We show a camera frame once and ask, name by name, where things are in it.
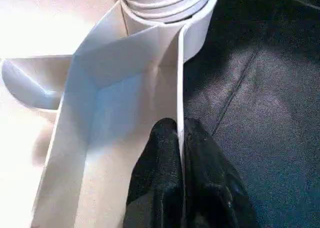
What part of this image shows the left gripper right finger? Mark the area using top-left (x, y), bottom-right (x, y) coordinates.
top-left (183, 118), bottom-right (258, 228)

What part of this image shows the white plastic table leg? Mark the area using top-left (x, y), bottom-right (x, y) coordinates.
top-left (121, 0), bottom-right (213, 23)

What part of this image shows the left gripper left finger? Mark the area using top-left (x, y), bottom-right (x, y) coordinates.
top-left (122, 117), bottom-right (183, 228)

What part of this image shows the white plastic table top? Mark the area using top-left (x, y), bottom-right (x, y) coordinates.
top-left (0, 0), bottom-right (218, 228)

